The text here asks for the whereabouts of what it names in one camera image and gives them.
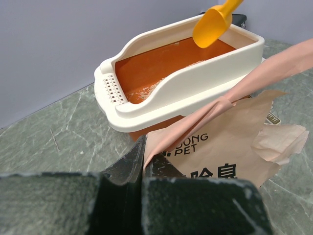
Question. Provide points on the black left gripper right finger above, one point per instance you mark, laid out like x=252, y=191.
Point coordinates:
x=160, y=167

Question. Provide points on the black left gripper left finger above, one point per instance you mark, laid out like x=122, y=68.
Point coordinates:
x=128, y=169

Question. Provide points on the pink cat litter bag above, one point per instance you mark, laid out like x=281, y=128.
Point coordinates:
x=228, y=138

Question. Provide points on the yellow plastic scoop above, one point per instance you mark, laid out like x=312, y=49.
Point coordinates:
x=205, y=38

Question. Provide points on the clean litter pile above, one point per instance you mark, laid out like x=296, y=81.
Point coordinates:
x=143, y=93

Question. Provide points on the cream orange litter box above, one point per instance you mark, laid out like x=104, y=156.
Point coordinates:
x=193, y=76

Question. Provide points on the black hard case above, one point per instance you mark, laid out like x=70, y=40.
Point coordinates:
x=238, y=18

